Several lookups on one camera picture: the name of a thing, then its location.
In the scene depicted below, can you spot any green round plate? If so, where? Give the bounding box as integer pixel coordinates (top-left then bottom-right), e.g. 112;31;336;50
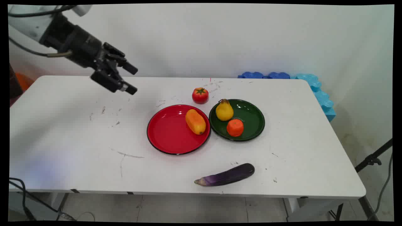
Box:
209;99;265;142

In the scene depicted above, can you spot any yellow toy pear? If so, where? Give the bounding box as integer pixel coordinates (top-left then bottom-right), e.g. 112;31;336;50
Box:
215;99;234;121

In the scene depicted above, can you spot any grey cable to gripper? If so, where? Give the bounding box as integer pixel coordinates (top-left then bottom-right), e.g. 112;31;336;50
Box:
9;37;73;58

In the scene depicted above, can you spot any purple toy eggplant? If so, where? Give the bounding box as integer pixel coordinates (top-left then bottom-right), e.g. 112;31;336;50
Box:
194;163;255;187

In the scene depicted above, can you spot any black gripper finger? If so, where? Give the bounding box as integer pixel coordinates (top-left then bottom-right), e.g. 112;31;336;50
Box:
103;42;139;75
90;64;138;95

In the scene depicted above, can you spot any red round plate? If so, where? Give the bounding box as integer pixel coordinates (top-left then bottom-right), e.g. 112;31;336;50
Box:
146;105;211;155

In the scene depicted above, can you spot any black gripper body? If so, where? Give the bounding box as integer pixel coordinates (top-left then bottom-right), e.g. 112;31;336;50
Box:
39;14;109;70

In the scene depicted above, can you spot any black tripod stand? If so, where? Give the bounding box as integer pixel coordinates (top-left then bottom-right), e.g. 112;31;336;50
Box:
354;138;393;221

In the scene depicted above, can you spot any orange-yellow toy mango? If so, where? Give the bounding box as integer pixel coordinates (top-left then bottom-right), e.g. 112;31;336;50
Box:
185;109;207;135

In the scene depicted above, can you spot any black floor cable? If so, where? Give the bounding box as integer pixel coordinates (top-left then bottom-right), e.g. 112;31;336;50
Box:
9;177;76;221

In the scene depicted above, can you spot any light blue foam strip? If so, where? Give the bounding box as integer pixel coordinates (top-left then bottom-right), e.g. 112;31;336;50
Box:
295;73;337;122

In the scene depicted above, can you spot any orange toy tangerine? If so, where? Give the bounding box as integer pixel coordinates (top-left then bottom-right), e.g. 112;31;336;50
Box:
226;119;244;137

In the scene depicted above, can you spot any red toy tomato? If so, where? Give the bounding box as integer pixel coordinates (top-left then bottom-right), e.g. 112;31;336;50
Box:
192;87;209;105

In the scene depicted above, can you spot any black metal table leg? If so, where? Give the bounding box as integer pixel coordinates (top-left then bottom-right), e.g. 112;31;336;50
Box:
329;202;345;221
56;193;70;221

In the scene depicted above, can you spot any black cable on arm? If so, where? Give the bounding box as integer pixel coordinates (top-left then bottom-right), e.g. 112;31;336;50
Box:
8;5;77;18

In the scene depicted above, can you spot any grey hanging cable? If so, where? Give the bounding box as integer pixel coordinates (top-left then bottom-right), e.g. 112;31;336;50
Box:
367;152;393;221

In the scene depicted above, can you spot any dark maroon object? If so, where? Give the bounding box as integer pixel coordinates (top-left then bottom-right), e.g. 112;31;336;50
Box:
9;63;24;100

